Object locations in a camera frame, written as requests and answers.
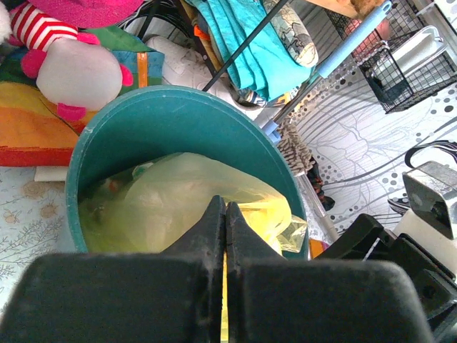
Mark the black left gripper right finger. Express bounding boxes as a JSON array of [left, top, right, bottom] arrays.
[[226, 202, 433, 342]]

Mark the teal trash bin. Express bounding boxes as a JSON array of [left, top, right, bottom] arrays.
[[59, 86, 306, 253]]

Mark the magenta knit hat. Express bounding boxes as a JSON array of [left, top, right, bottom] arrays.
[[29, 0, 143, 29]]

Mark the black wire basket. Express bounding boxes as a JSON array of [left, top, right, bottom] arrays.
[[323, 0, 457, 114]]

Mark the pink white plush doll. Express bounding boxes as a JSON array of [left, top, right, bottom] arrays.
[[9, 1, 134, 121]]

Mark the yellow trash bag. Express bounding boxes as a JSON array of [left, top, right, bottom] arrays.
[[78, 153, 296, 340]]

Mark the beige chenille duster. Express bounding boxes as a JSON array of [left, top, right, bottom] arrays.
[[277, 121, 315, 177]]

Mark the white storage box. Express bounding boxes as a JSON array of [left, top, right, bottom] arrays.
[[146, 36, 261, 119]]

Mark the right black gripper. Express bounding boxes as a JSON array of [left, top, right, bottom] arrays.
[[316, 214, 456, 342]]

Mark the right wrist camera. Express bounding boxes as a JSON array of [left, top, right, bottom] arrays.
[[393, 161, 456, 273]]

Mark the rainbow striped bag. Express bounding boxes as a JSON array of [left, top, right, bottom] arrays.
[[1, 26, 164, 167]]

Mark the teal folded cloth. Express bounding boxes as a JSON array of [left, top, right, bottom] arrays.
[[189, 1, 313, 101]]

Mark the grey patterned pouch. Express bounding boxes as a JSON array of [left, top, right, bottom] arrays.
[[270, 2, 318, 68]]

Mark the silver foil pouch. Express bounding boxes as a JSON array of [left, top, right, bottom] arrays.
[[371, 25, 448, 86]]

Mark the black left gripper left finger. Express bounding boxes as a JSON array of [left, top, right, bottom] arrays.
[[1, 196, 226, 342]]

